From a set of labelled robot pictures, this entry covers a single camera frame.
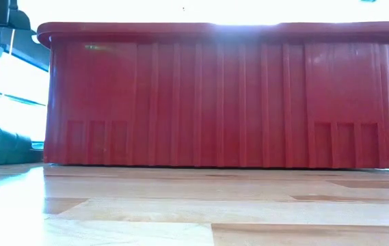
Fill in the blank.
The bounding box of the red plastic bin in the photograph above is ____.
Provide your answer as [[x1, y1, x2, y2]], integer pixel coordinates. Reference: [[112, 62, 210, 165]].
[[36, 21, 389, 170]]

